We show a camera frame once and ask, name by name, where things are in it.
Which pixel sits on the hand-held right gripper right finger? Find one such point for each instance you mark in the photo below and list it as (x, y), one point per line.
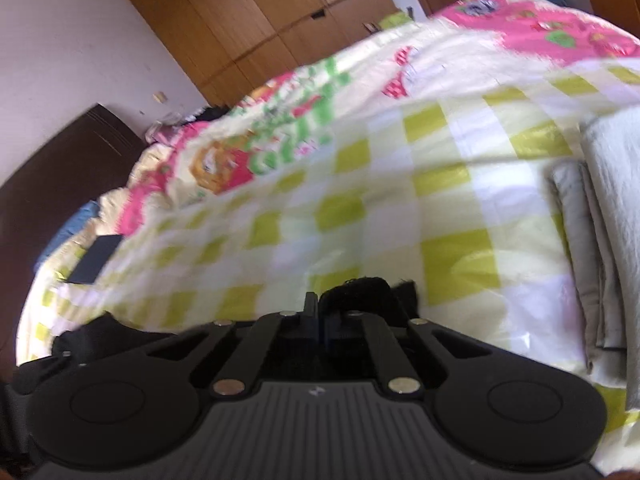
(332, 327)

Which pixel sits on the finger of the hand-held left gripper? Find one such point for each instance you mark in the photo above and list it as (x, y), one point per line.
(45, 372)

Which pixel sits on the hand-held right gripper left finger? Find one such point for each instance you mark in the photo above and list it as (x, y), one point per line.
(310, 312)

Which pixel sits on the black pants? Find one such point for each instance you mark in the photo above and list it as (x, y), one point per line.
(357, 292)

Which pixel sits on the yellow checkered plastic sheet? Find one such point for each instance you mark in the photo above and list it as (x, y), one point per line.
(380, 220)

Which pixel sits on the dark blue notebook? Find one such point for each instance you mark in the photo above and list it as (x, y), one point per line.
(95, 259)

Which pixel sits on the blue pillow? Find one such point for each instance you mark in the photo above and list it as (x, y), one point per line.
(70, 232)

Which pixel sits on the dark wooden headboard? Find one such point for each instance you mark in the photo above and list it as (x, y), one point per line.
(55, 185)

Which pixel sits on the cartoon printed blanket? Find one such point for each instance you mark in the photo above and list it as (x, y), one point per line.
(300, 90)

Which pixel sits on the bedside clutter pile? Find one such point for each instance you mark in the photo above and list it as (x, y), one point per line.
(180, 122)

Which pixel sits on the folded grey cloth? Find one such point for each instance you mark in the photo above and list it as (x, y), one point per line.
(607, 210)

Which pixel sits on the wooden wardrobe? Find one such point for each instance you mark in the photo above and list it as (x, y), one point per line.
(250, 15)

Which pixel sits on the green cloth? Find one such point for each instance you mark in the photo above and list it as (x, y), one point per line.
(395, 20)

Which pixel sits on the wall socket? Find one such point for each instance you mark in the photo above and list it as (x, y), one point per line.
(160, 97)

